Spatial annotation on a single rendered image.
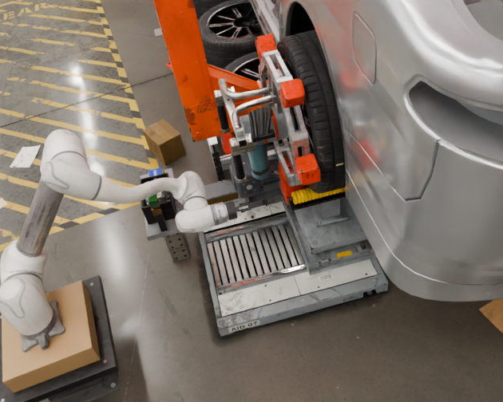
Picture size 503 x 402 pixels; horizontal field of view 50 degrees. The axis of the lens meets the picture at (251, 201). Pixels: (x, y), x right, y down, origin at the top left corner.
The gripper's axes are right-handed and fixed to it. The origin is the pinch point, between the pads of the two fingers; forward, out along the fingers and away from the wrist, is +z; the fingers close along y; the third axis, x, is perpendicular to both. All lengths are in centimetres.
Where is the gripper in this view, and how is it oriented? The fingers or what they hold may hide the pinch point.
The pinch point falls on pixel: (273, 199)
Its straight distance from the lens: 223.4
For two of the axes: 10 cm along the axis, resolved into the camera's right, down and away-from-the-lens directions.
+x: -2.5, -9.7, -0.1
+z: 9.7, -2.5, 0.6
